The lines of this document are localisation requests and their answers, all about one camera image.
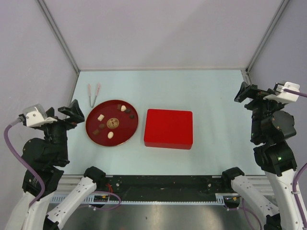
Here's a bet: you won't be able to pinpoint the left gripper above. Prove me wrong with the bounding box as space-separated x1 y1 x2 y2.
40 98 85 161

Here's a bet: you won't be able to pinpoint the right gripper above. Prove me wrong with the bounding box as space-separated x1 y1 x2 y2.
233 81 283 140

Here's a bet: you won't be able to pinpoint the pink metal tongs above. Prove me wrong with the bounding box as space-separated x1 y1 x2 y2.
87 83 101 108

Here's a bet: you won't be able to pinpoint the round red plate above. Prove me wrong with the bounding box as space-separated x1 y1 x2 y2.
85 100 139 147

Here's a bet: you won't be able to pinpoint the red box lid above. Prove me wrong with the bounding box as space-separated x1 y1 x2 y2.
144 109 193 139

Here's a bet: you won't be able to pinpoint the red chocolate box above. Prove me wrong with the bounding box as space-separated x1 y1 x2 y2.
144 138 193 150

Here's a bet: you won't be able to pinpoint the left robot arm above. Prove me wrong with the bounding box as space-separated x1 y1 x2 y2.
4 100 107 230

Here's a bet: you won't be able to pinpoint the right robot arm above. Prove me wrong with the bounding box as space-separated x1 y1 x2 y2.
221 82 307 230

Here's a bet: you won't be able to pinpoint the white round swirl chocolate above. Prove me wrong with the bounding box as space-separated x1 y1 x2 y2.
107 132 114 139

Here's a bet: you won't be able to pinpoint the white heart chocolate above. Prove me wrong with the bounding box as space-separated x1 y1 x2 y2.
120 105 127 111

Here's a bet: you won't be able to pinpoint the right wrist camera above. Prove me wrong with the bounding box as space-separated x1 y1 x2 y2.
263 81 300 104

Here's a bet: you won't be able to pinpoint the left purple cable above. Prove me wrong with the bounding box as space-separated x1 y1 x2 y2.
4 117 122 211

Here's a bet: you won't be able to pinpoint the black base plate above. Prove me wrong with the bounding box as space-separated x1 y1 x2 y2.
97 175 233 202

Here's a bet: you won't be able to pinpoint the grey cable duct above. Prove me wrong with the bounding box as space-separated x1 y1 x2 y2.
50 193 238 207

